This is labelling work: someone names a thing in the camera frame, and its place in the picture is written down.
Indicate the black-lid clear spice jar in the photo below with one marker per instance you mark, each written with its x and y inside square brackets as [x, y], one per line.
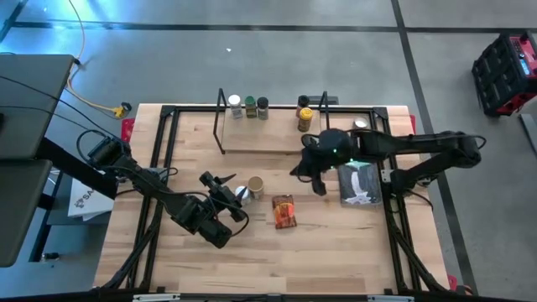
[262, 109]

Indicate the white printed paper bag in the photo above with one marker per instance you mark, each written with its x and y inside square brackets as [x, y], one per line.
[90, 201]

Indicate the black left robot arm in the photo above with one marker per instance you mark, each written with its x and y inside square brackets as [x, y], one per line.
[138, 174]

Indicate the green-lid spice jar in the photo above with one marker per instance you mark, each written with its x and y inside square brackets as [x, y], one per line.
[250, 107]

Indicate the orange taco mix packet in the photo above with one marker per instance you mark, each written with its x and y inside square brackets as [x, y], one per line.
[284, 211]

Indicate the wooden shelf with black brackets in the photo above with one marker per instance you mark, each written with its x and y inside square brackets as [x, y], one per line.
[260, 136]

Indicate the small patterned bowl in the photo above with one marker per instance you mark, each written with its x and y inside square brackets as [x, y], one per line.
[361, 123]

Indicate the black-lid orange spice jar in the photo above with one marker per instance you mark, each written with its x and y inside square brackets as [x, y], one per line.
[302, 100]

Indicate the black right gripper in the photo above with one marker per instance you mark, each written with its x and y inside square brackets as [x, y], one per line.
[314, 168]

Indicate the red and black toolbox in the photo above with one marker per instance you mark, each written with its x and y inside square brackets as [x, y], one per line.
[503, 75]

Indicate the white light bar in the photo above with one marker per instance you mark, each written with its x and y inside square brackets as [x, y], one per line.
[156, 298]
[390, 298]

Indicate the black aluminium table frame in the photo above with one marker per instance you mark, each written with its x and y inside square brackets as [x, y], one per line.
[197, 110]

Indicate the yellow-lid brown spice jar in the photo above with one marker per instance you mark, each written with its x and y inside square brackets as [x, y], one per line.
[305, 119]

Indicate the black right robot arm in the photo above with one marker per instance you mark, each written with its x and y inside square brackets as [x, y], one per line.
[419, 142]

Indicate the small white-lid spice jar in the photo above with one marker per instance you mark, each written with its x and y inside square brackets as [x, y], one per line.
[243, 195]

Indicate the red clamp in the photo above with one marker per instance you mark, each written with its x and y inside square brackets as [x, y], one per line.
[413, 123]
[452, 282]
[127, 129]

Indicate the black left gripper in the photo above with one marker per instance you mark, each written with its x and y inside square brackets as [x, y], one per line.
[224, 197]

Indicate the white-lid bagel seasoning jar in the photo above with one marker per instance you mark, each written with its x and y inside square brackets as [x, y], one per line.
[235, 105]

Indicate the grey desk panel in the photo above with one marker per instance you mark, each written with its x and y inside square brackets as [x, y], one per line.
[21, 209]
[29, 105]

